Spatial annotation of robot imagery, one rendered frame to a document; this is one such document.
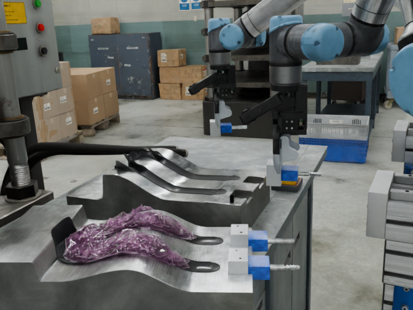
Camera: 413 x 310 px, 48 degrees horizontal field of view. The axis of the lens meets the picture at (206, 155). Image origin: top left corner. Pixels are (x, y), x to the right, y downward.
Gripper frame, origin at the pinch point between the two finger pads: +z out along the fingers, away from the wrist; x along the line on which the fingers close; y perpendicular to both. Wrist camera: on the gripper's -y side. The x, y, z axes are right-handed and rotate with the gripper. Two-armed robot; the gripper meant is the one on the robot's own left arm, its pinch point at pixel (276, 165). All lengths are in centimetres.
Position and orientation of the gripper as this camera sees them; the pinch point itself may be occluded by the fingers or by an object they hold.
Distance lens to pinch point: 116.6
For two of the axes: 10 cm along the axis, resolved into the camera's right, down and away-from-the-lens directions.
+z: 0.4, 9.6, 2.8
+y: 9.7, 0.2, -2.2
